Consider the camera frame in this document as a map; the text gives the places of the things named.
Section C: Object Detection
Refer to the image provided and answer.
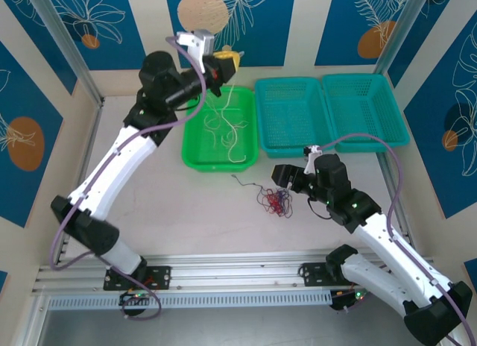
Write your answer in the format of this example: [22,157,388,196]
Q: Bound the aluminium frame post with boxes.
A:
[374,0,429,77]
[28,0,105,108]

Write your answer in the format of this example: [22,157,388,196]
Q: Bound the blue floral wall panel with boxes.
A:
[0,42,65,228]
[40,0,151,72]
[0,0,78,96]
[404,16,477,220]
[165,0,297,69]
[315,0,417,67]
[387,0,460,89]

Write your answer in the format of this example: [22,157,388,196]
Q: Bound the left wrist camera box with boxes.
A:
[176,28,216,75]

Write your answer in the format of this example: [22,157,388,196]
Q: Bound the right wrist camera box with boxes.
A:
[303,144,323,175]

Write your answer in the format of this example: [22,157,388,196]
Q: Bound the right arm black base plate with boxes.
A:
[297,262,358,287]

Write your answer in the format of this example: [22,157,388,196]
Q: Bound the white slotted cable duct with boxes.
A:
[48,290,332,310]

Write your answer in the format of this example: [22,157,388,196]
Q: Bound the red purple wires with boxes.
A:
[230,174,295,216]

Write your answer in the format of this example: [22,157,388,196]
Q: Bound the green plastic basket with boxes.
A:
[181,86,259,174]

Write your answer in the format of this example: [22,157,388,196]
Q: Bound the teal plastic basket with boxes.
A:
[254,76,335,160]
[321,73,411,154]

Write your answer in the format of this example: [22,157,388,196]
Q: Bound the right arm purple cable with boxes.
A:
[320,133,473,346]

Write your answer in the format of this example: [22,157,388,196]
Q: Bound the thin white cable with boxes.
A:
[203,83,250,164]

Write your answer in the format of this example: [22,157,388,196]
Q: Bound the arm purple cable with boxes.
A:
[320,133,473,346]
[49,36,209,320]

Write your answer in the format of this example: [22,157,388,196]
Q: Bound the aluminium rail frame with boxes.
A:
[31,248,439,298]

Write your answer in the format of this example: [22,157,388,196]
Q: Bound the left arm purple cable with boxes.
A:
[49,36,209,320]

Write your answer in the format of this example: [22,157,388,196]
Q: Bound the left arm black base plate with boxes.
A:
[103,265,172,290]

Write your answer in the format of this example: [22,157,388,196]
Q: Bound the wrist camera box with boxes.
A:
[303,144,323,175]
[176,28,216,75]

